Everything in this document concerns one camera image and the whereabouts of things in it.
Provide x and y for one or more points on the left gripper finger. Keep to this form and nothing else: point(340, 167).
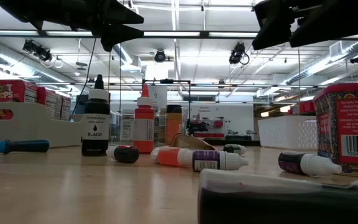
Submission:
point(117, 35)
point(120, 14)

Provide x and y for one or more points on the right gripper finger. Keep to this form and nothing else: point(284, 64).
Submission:
point(337, 26)
point(273, 18)

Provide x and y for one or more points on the pink cereal box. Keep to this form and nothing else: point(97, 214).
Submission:
point(65, 107)

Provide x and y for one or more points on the white spice jar white lid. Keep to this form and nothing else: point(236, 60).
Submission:
point(127, 127)

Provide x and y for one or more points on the orange food colour bottle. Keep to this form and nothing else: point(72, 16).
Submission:
point(144, 124)

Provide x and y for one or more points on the red smoked paprika tin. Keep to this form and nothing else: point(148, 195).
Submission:
point(350, 124)

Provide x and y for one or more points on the orange spice jar black lid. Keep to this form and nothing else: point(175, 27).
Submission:
point(173, 124)

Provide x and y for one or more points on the black food colour bottle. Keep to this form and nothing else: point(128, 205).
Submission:
point(95, 146)

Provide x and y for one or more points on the orange dropper bottle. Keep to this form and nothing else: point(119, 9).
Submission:
point(169, 156)

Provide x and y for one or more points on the dark green dropper bottle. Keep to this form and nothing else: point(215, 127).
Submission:
point(235, 149)

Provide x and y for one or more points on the dark purple dropper bottle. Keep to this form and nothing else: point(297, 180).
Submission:
point(315, 165)

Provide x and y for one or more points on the purple label dropper bottle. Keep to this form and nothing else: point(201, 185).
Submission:
point(207, 160)

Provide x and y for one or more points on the spare black robot arm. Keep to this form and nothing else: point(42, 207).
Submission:
point(197, 127)

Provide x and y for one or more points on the red storage bin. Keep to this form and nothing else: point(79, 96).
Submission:
point(306, 107)

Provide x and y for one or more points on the clear plastic bin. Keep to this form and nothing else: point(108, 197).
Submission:
point(160, 130)

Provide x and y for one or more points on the white perforated plastic basket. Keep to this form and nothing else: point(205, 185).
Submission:
point(284, 133)

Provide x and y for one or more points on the shelf with red bins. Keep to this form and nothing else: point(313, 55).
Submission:
point(217, 123)

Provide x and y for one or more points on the tan paper packet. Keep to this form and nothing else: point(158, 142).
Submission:
point(194, 143)

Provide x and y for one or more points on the blue tube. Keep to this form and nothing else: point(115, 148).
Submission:
point(23, 146)

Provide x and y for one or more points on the dark bottle red cap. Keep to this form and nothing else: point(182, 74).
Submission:
point(275, 202)

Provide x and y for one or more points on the black mounted camera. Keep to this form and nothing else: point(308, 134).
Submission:
point(39, 51)
point(357, 59)
point(159, 56)
point(237, 53)

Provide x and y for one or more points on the black metal frame stand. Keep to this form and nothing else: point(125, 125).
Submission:
point(166, 81)

